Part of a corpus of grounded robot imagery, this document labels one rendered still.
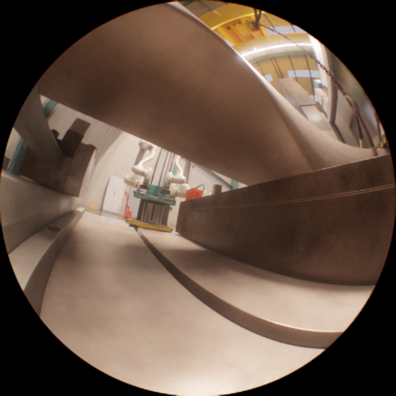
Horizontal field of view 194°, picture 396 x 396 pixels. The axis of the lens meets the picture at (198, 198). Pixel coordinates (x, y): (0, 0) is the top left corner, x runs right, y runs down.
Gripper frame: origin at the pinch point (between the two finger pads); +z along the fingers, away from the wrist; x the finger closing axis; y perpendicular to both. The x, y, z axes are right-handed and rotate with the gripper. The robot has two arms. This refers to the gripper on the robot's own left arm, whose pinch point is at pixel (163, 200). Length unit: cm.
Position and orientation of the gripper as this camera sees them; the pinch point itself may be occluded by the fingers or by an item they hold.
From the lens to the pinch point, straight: 152.8
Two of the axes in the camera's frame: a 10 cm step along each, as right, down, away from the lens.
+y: 3.1, -1.5, -9.4
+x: 9.4, 2.1, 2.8
